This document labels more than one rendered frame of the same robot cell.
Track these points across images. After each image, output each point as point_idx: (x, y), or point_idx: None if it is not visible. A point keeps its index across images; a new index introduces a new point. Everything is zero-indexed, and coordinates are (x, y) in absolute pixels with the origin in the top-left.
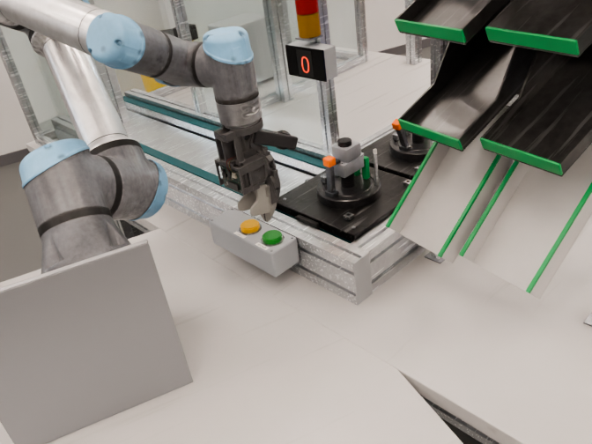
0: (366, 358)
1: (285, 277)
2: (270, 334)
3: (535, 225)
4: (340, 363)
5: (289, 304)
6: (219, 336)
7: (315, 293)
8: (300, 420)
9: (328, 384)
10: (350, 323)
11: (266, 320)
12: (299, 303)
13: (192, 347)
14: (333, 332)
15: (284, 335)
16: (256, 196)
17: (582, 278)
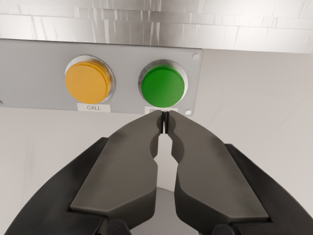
0: None
1: None
2: (219, 136)
3: None
4: (312, 127)
5: (209, 93)
6: (175, 162)
7: (230, 56)
8: (299, 181)
9: (309, 149)
10: (302, 76)
11: (201, 125)
12: (220, 85)
13: (164, 180)
14: (286, 98)
15: (234, 129)
16: (199, 234)
17: None
